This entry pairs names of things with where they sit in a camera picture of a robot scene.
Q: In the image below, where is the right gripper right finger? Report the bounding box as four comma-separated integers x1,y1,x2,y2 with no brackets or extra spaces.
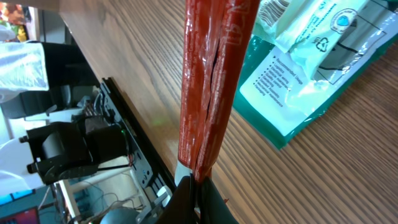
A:
197,177,238,224

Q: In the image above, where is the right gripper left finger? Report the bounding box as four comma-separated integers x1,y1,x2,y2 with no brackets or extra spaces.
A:
156,176,195,224

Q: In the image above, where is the red toothpaste tube box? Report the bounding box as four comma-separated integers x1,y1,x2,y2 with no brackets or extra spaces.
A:
175,0,260,184

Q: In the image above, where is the green glove package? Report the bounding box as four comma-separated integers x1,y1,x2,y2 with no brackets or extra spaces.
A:
233,0,397,149

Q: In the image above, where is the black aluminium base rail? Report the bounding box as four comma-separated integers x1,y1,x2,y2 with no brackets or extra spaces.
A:
99,77,178,224

